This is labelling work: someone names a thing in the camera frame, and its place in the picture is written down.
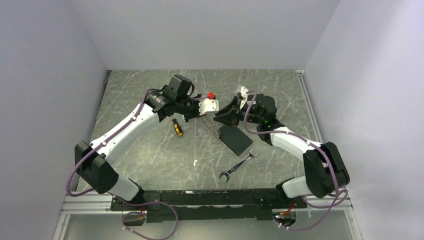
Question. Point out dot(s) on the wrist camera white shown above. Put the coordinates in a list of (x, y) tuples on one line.
[(242, 95), (208, 104)]

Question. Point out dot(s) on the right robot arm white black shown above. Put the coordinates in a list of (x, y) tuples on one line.
[(324, 168)]

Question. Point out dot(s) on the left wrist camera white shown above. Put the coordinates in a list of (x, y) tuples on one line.
[(208, 104)]

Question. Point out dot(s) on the black rectangular pad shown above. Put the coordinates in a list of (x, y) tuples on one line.
[(234, 139)]

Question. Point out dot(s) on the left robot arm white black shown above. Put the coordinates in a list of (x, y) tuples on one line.
[(94, 161)]

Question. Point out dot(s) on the silver combination wrench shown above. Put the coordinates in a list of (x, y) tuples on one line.
[(228, 173)]

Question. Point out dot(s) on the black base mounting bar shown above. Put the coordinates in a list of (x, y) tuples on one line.
[(213, 204)]

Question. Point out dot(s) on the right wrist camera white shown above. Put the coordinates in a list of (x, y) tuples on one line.
[(242, 95)]

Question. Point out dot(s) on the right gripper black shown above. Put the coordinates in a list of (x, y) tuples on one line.
[(226, 116)]

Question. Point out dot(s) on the yellow black screwdriver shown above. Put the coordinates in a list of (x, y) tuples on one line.
[(177, 128)]

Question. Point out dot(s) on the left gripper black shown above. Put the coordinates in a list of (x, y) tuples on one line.
[(196, 99)]

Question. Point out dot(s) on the aluminium frame rail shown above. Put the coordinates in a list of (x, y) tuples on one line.
[(89, 217)]

